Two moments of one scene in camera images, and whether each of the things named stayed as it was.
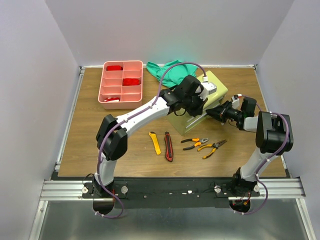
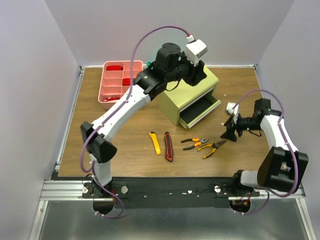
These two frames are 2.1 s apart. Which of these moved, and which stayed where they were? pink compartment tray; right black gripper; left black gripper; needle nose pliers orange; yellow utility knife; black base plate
Moved: right black gripper; left black gripper
Stayed: yellow utility knife; needle nose pliers orange; pink compartment tray; black base plate
